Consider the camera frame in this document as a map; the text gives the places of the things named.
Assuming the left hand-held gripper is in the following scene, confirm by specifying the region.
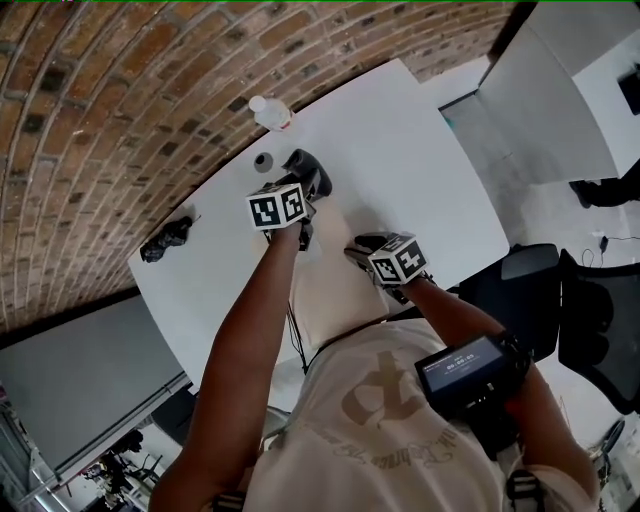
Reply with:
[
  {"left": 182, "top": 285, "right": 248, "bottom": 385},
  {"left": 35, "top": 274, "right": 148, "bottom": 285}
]
[{"left": 245, "top": 170, "right": 321, "bottom": 252}]

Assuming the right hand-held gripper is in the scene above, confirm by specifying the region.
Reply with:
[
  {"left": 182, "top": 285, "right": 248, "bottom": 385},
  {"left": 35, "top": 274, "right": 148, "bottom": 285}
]
[{"left": 343, "top": 231, "right": 436, "bottom": 306}]

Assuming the beige box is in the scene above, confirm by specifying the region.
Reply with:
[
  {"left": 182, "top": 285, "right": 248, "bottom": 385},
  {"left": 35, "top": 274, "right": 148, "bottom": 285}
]
[{"left": 289, "top": 207, "right": 392, "bottom": 352}]

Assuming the person's left forearm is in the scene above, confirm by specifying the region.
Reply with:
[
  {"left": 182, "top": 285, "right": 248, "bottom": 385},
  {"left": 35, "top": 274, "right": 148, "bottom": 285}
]
[{"left": 158, "top": 227, "right": 306, "bottom": 512}]

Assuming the person's right forearm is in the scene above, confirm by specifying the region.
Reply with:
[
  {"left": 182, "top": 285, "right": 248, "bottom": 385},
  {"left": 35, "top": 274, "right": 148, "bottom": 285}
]
[{"left": 399, "top": 277, "right": 601, "bottom": 504}]

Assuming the clear plastic water bottle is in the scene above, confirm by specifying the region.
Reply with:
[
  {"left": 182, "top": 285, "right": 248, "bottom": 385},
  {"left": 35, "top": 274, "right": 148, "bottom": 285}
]
[{"left": 248, "top": 94, "right": 296, "bottom": 134}]

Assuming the dark checked folded umbrella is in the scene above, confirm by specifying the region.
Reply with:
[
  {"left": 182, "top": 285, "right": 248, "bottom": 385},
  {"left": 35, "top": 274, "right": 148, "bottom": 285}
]
[{"left": 139, "top": 214, "right": 203, "bottom": 265}]

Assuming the person's beige printed t-shirt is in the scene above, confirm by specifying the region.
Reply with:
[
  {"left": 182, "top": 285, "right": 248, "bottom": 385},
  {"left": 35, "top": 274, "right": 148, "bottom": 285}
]
[{"left": 239, "top": 319, "right": 601, "bottom": 512}]

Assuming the black mesh office chair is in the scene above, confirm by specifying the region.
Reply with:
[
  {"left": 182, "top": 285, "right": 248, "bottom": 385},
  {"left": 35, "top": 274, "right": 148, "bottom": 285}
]
[{"left": 457, "top": 243, "right": 640, "bottom": 416}]

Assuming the grey partition with white desk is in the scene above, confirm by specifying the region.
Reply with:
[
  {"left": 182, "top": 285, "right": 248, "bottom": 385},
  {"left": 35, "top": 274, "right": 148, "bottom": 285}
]
[{"left": 438, "top": 0, "right": 640, "bottom": 186}]

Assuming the dark grey chair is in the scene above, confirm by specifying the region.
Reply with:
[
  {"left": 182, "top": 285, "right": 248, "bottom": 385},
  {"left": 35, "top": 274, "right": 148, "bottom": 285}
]
[{"left": 151, "top": 387, "right": 199, "bottom": 444}]

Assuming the wide grey partition panel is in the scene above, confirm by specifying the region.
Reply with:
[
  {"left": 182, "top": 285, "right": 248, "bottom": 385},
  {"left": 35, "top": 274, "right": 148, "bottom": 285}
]
[{"left": 0, "top": 292, "right": 194, "bottom": 481}]

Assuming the thin black floor cable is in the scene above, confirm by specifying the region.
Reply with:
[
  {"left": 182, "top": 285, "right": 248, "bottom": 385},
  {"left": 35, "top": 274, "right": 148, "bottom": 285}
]
[{"left": 581, "top": 233, "right": 640, "bottom": 266}]

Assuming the black harness strap buckle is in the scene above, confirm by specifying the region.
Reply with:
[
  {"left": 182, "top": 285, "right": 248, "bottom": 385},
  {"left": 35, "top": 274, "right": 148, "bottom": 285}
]
[
  {"left": 504, "top": 468, "right": 547, "bottom": 512},
  {"left": 211, "top": 491, "right": 247, "bottom": 512}
]

